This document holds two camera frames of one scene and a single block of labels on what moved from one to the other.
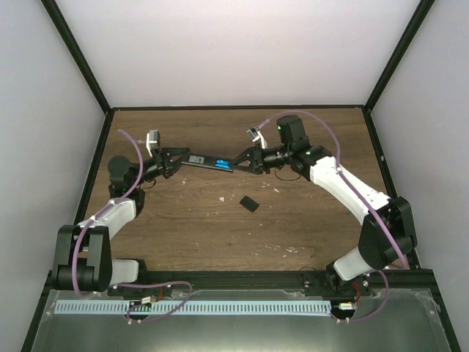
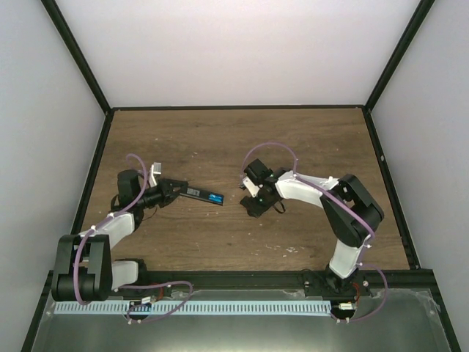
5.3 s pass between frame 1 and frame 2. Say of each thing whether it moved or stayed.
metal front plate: stayed
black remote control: moved
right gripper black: moved
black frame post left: stayed
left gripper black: moved
